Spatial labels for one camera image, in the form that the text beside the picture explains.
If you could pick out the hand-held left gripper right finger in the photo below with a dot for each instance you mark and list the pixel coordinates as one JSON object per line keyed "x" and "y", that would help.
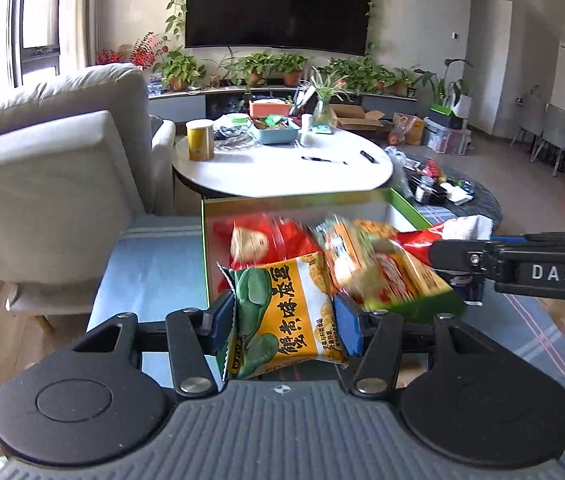
{"x": 347, "y": 325}

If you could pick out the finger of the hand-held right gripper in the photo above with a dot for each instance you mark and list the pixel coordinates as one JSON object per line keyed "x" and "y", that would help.
{"x": 562, "y": 238}
{"x": 455, "y": 257}

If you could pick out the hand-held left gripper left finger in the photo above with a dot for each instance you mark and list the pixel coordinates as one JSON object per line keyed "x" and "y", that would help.
{"x": 222, "y": 317}

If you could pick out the red white snack packet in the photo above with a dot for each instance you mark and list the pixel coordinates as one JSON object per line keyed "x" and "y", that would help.
{"x": 420, "y": 245}

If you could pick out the yellow green snack packet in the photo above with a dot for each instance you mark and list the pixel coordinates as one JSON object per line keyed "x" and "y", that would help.
{"x": 287, "y": 310}

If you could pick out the green cardboard box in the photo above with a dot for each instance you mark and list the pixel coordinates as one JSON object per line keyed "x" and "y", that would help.
{"x": 287, "y": 207}

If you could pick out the dark round low table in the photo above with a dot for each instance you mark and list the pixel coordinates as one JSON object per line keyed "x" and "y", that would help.
{"x": 482, "y": 205}

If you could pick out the orange cracker packet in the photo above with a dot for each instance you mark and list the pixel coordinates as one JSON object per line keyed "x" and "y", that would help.
{"x": 350, "y": 255}

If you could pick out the pile of small goods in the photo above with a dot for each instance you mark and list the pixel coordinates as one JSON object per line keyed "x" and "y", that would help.
{"x": 437, "y": 182}

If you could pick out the red clear cracker packet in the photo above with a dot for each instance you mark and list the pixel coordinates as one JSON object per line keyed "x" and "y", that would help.
{"x": 250, "y": 242}

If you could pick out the blue striped blanket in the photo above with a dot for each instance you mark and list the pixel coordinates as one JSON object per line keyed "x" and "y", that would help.
{"x": 152, "y": 270}

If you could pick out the grey dining chair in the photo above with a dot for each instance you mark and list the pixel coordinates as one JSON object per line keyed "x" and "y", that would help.
{"x": 555, "y": 135}
{"x": 527, "y": 122}

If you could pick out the crumpled clear plastic bags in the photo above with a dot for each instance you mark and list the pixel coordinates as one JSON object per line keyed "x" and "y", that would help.
{"x": 400, "y": 170}

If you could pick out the clear plastic storage bin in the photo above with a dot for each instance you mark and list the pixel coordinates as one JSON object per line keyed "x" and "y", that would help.
{"x": 445, "y": 140}

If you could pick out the black marker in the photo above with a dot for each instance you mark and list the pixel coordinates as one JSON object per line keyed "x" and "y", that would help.
{"x": 368, "y": 157}

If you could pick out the orange plastic bag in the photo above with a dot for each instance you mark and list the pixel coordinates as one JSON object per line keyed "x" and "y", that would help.
{"x": 407, "y": 130}

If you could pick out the green white box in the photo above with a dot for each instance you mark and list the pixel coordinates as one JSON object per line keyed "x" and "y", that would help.
{"x": 445, "y": 115}

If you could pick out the white round table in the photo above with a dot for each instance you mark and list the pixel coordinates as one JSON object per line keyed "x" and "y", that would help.
{"x": 272, "y": 175}

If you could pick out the tall plant in white planter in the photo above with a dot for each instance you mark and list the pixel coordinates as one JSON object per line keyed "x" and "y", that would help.
{"x": 462, "y": 105}

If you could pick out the black pen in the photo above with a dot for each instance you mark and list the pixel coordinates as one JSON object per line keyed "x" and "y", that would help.
{"x": 323, "y": 160}

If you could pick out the open cardboard box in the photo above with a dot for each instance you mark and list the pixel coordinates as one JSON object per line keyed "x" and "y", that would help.
{"x": 355, "y": 120}

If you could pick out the yellow canister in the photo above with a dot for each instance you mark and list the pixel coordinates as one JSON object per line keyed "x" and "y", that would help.
{"x": 200, "y": 142}

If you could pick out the clear plastic bag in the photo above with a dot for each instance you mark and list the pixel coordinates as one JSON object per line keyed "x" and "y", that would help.
{"x": 237, "y": 141}

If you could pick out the blue tray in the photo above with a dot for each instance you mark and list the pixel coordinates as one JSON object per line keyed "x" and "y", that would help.
{"x": 275, "y": 136}

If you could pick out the green lidded container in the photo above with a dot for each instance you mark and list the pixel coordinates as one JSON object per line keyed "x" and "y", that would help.
{"x": 237, "y": 120}

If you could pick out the white bottle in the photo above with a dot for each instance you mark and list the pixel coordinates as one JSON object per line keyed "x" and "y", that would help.
{"x": 306, "y": 122}

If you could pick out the spider plant in glass vase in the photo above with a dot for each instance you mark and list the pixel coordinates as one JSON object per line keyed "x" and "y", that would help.
{"x": 323, "y": 105}

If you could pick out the orange storage box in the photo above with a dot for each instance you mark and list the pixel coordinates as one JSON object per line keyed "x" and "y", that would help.
{"x": 268, "y": 108}

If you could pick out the grey tv console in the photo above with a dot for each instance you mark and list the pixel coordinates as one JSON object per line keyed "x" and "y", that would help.
{"x": 177, "y": 107}

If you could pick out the beige armchair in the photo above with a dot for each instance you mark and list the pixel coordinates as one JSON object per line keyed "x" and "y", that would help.
{"x": 47, "y": 185}

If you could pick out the row of potted green plants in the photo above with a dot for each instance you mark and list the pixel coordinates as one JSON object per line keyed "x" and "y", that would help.
{"x": 180, "y": 67}

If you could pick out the red berry branch decoration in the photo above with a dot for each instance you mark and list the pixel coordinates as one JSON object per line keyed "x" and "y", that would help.
{"x": 140, "y": 50}

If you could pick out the black television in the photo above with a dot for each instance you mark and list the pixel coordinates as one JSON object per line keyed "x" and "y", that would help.
{"x": 277, "y": 5}

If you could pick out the trailing green vine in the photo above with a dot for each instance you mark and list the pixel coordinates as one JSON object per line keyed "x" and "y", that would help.
{"x": 177, "y": 5}

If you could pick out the black framed window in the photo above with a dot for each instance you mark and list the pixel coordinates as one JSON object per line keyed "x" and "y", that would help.
{"x": 37, "y": 10}

